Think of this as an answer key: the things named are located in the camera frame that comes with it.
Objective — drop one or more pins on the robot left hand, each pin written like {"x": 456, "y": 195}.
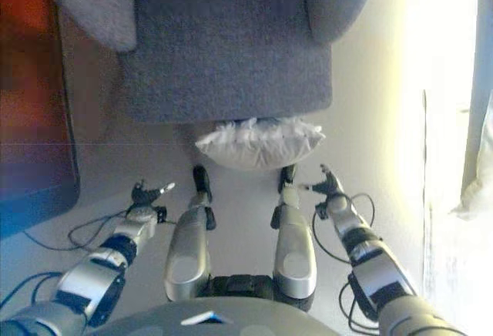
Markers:
{"x": 145, "y": 196}

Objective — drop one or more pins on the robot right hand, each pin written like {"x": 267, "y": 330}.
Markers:
{"x": 327, "y": 187}

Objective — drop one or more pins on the white fringed cushion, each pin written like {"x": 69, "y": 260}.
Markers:
{"x": 254, "y": 151}

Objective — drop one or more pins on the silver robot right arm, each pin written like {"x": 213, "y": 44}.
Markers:
{"x": 385, "y": 274}

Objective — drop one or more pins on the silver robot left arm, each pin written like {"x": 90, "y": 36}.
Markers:
{"x": 88, "y": 274}

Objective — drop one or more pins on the grey robot torso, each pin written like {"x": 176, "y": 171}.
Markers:
{"x": 215, "y": 320}

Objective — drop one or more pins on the pale patterned rug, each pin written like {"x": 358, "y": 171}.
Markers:
{"x": 454, "y": 274}

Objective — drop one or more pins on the grey upholstered armchair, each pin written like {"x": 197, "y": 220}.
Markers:
{"x": 231, "y": 62}

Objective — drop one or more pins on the glossy reflective wardrobe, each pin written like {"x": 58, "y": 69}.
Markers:
{"x": 31, "y": 81}

